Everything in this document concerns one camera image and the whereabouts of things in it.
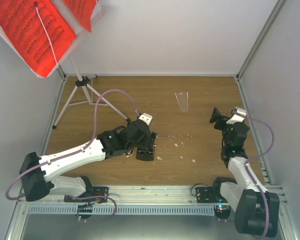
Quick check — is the purple cable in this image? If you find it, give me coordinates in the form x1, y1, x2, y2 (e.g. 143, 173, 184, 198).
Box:
236, 109, 276, 236
4, 89, 143, 202

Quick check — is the aluminium rail with cable duct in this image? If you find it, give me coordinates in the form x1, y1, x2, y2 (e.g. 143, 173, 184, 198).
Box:
17, 183, 290, 216

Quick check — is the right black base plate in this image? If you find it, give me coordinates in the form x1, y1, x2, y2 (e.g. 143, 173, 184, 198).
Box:
195, 186, 227, 204

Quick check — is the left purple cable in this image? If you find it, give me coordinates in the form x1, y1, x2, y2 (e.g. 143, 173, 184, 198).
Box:
4, 89, 143, 202

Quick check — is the clear plastic metronome cover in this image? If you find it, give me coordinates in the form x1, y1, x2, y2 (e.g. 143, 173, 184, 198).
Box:
174, 92, 189, 112

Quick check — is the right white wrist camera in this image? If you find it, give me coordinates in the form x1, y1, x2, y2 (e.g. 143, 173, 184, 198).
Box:
226, 107, 247, 125

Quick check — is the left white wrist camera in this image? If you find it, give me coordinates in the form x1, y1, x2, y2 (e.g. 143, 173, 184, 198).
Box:
138, 113, 153, 126

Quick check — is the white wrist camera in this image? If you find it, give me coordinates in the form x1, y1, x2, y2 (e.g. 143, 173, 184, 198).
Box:
138, 113, 153, 126
226, 107, 247, 125

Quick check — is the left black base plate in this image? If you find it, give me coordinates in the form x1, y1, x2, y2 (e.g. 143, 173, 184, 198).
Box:
64, 186, 109, 203

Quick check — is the red sheet music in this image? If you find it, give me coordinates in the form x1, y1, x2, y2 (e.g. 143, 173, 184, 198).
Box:
63, 0, 98, 32
0, 0, 77, 78

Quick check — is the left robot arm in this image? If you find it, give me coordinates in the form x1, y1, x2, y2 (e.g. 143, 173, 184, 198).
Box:
19, 113, 156, 202

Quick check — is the black metronome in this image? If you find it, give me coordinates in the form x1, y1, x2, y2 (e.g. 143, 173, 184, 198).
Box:
135, 148, 154, 162

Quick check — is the red sheet music right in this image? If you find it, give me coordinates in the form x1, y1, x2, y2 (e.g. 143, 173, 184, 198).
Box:
63, 0, 98, 32

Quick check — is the white debris pile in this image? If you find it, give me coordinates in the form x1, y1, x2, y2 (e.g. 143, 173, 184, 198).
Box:
124, 133, 197, 163

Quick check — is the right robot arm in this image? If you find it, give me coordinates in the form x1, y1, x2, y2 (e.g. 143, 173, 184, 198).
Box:
209, 107, 280, 238

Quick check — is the red sheet music left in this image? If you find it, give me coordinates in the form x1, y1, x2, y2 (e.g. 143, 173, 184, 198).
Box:
0, 0, 77, 78

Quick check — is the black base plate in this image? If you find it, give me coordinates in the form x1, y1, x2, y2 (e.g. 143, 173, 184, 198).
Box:
195, 186, 227, 204
64, 186, 109, 203

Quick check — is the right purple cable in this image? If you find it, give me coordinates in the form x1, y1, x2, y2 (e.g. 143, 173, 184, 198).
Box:
236, 109, 276, 236

